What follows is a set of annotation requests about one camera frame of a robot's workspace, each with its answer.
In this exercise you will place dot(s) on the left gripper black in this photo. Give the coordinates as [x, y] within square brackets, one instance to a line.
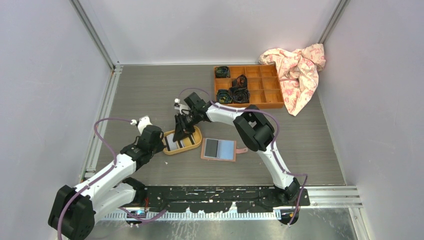
[161, 145]

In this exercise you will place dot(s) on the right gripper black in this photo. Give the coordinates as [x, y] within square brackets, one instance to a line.
[180, 131]

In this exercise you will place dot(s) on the yellow oval card tray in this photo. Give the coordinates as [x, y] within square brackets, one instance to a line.
[187, 147]

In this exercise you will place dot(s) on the black card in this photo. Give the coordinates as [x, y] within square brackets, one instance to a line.
[211, 148]

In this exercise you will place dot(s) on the brown leather card holder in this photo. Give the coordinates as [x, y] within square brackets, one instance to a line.
[227, 151]

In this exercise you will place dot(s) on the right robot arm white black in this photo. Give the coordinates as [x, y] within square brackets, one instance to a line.
[254, 129]

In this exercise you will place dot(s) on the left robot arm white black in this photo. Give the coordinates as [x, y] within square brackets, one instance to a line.
[77, 209]

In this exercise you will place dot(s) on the rolled dark tie bottom-left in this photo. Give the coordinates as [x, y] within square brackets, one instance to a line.
[224, 97]

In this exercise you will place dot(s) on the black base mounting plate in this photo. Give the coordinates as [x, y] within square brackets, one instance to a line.
[211, 199]

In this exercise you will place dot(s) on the rolled dark tie bottom-middle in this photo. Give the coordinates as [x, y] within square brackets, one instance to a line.
[239, 95]

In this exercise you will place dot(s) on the rolled dark tie top-left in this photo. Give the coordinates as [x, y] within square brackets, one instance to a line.
[222, 72]

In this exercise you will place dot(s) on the rolled dark tie middle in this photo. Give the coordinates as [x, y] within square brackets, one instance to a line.
[240, 82]

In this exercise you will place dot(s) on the wooden compartment organizer box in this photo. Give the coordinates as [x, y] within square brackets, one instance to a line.
[263, 85]

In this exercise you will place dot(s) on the pink floral crumpled cloth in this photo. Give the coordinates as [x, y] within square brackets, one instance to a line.
[297, 72]

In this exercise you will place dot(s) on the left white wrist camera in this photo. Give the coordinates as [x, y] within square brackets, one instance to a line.
[141, 123]

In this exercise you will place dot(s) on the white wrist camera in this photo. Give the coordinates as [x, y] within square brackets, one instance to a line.
[180, 106]
[141, 123]

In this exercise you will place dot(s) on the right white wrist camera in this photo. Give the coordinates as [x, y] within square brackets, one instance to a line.
[180, 106]

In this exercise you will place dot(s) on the aluminium frame rail front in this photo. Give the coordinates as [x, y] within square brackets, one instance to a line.
[313, 197]

